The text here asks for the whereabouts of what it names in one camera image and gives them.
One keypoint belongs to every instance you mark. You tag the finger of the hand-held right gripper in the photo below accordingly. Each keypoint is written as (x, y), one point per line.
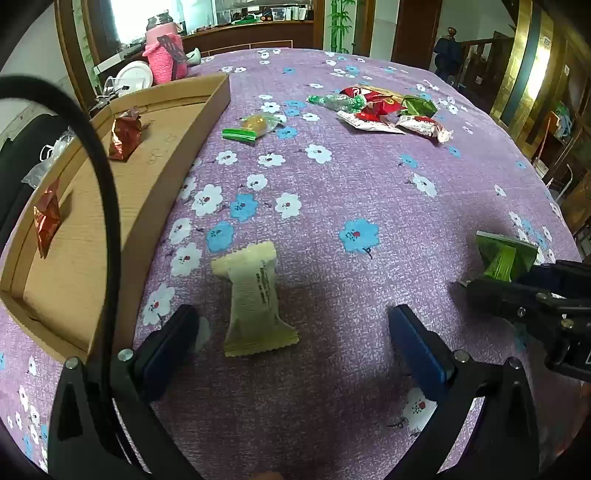
(531, 274)
(494, 295)

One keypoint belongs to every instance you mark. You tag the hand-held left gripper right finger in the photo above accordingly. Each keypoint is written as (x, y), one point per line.
(415, 350)

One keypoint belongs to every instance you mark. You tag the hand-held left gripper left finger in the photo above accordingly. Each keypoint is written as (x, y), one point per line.
(161, 355)

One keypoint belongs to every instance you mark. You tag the green snack packet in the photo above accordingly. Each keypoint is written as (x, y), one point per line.
(419, 106)
(503, 258)

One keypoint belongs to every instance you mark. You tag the pale beige snack packet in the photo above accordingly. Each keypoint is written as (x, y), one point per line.
(254, 300)

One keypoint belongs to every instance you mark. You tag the shallow cardboard box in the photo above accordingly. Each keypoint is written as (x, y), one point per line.
(83, 240)

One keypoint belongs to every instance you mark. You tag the white and red snack packet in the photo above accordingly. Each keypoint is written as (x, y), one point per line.
(425, 128)
(369, 122)

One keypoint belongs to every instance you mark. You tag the small red snack packet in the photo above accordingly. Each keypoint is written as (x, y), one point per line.
(358, 91)

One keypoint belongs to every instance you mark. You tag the clear packet with green ends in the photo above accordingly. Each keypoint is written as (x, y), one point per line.
(251, 127)

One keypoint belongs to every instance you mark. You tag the red-brown foil snack packet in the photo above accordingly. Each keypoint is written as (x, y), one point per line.
(46, 221)

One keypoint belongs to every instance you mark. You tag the purple floral tablecloth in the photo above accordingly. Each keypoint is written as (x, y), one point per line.
(341, 177)

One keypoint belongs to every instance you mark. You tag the gold trimmed pillar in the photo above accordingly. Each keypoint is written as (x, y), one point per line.
(519, 69)

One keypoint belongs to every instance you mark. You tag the dark red foil candy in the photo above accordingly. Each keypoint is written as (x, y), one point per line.
(123, 138)

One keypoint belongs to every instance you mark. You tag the clear plastic bag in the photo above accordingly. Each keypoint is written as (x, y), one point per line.
(55, 147)

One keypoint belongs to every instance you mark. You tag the black leather sofa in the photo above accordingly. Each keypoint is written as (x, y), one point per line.
(14, 157)

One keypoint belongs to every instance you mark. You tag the green speckled clear packet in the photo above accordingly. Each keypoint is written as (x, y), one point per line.
(330, 101)

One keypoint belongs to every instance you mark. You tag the brown wooden door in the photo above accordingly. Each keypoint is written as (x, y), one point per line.
(418, 27)

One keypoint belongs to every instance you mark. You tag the white plate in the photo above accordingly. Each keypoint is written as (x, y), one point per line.
(134, 76)

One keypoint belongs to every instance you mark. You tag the pink knit-covered bottle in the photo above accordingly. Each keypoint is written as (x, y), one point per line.
(164, 60)

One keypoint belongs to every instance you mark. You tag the pale green small cup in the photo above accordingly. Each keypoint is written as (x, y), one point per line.
(196, 55)

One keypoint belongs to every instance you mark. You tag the wooden sideboard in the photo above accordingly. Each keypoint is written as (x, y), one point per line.
(258, 34)

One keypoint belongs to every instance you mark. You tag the dark blue cloth on post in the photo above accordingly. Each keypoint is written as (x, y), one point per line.
(448, 55)

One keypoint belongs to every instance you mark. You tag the green bamboo wall decal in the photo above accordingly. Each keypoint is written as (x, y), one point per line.
(339, 23)

